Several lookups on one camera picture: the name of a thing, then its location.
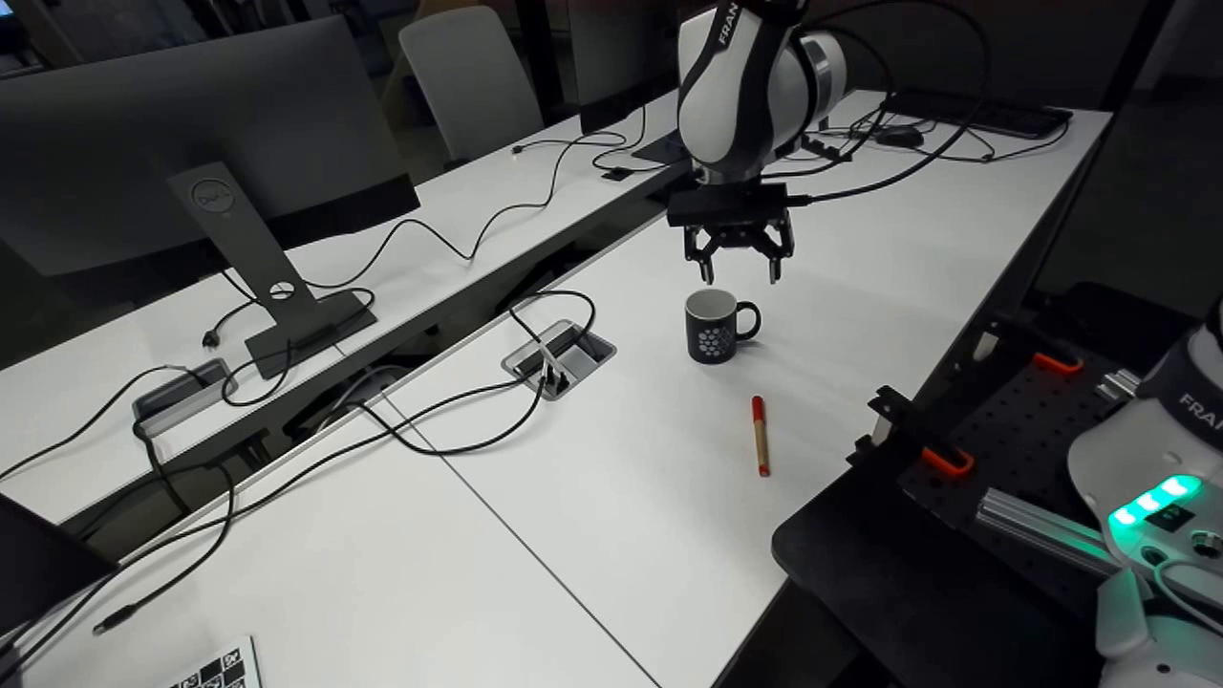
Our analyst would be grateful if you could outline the long black desk cable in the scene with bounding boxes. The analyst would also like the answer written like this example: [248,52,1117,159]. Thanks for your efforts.
[305,121,643,298]

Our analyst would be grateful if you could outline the grey office chair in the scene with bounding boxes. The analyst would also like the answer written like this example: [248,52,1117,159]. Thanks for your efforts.
[393,2,548,166]

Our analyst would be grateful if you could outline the black docking box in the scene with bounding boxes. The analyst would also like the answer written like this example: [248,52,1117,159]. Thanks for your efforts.
[130,355,233,441]

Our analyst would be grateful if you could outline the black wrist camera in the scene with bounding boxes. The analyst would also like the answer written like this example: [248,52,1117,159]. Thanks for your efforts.
[665,180,793,225]

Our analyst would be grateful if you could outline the orange handled clamp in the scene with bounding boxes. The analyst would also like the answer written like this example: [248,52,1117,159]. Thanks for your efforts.
[913,441,983,487]
[1024,344,1089,382]

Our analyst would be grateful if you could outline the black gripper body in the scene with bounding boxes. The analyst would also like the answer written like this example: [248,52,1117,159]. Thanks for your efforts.
[680,210,793,266]

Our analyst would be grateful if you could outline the black socket power cable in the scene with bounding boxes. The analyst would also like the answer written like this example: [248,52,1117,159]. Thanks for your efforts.
[358,367,553,461]

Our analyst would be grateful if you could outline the black mug with white print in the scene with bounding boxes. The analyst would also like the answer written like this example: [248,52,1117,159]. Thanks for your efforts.
[684,287,763,367]

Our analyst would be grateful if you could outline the black computer monitor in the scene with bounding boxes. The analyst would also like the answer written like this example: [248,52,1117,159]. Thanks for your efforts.
[548,0,717,136]
[0,10,424,382]
[0,493,123,641]

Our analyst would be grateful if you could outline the black keyboard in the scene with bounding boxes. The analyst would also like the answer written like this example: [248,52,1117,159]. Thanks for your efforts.
[885,85,1075,143]

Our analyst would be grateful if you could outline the black looping socket cable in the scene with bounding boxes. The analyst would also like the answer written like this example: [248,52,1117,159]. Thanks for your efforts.
[504,287,602,355]

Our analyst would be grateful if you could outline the red and tan marker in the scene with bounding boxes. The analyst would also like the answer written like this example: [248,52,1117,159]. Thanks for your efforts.
[745,394,774,482]

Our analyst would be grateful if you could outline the patterned calibration board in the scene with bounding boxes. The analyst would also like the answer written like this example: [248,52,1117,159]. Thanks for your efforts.
[160,632,269,688]

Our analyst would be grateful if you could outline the aluminium rail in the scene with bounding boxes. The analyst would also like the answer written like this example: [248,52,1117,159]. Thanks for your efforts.
[969,487,1128,585]

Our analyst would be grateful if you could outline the silver table socket box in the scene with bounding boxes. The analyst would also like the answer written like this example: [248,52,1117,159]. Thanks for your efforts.
[502,322,619,403]

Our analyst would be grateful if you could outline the black clamp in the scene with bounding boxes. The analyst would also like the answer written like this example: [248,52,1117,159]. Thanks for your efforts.
[843,382,926,466]

